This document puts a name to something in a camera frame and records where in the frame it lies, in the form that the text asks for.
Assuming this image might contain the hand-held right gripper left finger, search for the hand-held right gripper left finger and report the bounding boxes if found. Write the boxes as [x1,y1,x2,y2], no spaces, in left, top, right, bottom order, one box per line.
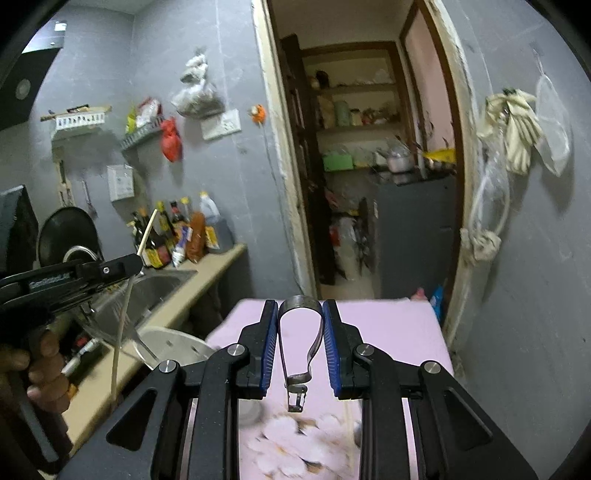
[58,299,280,480]

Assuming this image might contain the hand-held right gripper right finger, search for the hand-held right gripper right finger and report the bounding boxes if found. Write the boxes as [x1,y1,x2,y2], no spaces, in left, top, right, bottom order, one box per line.
[322,299,539,480]

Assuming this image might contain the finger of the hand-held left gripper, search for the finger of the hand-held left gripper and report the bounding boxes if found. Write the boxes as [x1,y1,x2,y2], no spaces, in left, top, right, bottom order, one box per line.
[74,255,142,286]

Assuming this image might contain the wooden chopstick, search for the wooden chopstick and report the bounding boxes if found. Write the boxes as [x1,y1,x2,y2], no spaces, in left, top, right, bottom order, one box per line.
[110,209,159,412]

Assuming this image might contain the steel peeler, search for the steel peeler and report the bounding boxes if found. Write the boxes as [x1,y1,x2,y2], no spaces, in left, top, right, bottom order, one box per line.
[276,295,324,413]

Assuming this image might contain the white plastic utensil holder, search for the white plastic utensil holder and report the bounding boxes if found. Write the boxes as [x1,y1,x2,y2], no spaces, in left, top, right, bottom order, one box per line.
[133,326,219,371]

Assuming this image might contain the person's left hand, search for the person's left hand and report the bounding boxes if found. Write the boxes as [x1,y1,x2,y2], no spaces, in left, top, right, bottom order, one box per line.
[0,329,71,412]

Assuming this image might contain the chrome faucet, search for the chrome faucet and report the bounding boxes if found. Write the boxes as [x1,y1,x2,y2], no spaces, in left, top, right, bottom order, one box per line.
[64,245,102,267]

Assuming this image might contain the dark bottle with pump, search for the dark bottle with pump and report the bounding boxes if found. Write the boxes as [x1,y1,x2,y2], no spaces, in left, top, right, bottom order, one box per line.
[130,211,147,251]

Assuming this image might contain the steel sink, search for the steel sink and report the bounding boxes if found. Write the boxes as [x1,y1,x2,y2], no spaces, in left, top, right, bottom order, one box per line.
[87,267,198,334]

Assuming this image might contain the sauce bottle yellow label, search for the sauce bottle yellow label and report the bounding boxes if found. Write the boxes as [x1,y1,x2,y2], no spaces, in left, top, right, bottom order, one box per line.
[156,201,174,241]

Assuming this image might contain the black frying pan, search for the black frying pan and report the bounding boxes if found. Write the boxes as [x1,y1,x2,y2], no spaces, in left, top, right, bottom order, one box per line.
[37,206,99,267]

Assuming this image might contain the pink floral tablecloth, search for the pink floral tablecloth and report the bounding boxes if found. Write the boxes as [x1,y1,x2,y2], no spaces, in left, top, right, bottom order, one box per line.
[204,297,456,480]

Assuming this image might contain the blue and white packet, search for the blue and white packet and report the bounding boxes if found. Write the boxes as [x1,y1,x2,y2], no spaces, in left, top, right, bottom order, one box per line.
[171,226,193,269]

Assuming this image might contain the orange seasoning packet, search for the orange seasoning packet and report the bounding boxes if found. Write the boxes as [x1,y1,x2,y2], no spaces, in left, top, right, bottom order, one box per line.
[185,211,208,264]

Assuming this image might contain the beige kitchen counter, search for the beige kitchen counter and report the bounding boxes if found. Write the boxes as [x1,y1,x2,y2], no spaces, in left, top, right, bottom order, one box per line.
[61,243,248,459]

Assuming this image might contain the large oil jug yellow cap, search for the large oil jug yellow cap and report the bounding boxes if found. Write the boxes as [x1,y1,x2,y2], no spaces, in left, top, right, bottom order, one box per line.
[198,191,235,254]

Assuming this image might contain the blue packet on floor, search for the blue packet on floor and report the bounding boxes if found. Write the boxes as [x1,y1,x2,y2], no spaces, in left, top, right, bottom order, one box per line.
[429,285,446,320]

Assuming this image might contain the bags on floor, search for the bags on floor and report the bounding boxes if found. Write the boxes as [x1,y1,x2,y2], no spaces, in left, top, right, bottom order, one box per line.
[329,198,376,278]

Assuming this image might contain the red plastic bag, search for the red plastic bag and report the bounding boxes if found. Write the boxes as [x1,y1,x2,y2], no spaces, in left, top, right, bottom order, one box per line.
[160,117,182,162]

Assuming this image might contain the grey cabinet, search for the grey cabinet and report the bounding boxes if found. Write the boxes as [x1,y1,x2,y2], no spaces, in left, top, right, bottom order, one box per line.
[371,170,461,299]

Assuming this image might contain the dark wooden door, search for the dark wooden door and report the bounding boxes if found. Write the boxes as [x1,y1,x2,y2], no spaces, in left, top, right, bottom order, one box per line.
[281,34,336,285]

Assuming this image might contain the clear bag of dried goods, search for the clear bag of dried goods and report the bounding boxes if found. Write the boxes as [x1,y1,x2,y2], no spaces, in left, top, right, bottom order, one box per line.
[170,78,226,119]

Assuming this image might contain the knotted cream cloth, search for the knotted cream cloth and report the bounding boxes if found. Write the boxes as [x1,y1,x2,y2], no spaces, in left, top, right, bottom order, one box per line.
[461,228,502,267]

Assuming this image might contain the green box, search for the green box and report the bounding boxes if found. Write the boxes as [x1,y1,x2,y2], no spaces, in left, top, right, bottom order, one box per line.
[322,152,354,172]

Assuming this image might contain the aluminium pot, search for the aluminium pot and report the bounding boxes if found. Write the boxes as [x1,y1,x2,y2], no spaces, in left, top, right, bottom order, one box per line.
[385,150,415,174]

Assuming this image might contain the white knotted plastic bags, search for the white knotted plastic bags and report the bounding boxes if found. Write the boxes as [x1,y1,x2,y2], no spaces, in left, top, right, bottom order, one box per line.
[179,47,209,85]

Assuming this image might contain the wooden shelf unit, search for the wooden shelf unit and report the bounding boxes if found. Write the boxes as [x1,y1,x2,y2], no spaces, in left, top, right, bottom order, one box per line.
[299,41,408,172]

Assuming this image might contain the cream rubber gloves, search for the cream rubber gloves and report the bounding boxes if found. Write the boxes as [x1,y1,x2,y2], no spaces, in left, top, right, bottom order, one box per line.
[477,89,542,176]

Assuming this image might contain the hanging clear plastic bag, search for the hanging clear plastic bag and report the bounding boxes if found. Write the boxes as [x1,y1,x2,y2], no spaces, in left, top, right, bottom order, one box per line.
[534,73,572,178]

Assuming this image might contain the metal utensil hanging on wall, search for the metal utensil hanging on wall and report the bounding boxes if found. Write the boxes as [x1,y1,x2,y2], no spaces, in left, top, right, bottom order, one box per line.
[82,179,99,219]

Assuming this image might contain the white box on wall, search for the white box on wall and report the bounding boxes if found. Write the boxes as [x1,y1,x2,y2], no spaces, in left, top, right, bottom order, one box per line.
[106,165,135,202]

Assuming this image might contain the wooden utensil on wall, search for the wooden utensil on wall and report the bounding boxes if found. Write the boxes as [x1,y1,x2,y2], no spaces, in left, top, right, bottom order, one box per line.
[56,163,75,209]

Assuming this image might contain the grey wall rack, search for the grey wall rack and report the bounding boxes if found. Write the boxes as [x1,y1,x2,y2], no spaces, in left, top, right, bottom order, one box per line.
[120,117,165,151]

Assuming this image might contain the white wall basket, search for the white wall basket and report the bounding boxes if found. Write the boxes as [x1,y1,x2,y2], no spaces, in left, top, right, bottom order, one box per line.
[50,111,108,140]

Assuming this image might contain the worn white door frame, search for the worn white door frame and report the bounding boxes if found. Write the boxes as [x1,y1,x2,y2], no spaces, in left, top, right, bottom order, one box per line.
[252,0,477,343]

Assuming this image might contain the white hose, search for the white hose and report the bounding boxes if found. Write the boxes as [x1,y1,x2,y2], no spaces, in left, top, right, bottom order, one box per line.
[470,151,512,241]

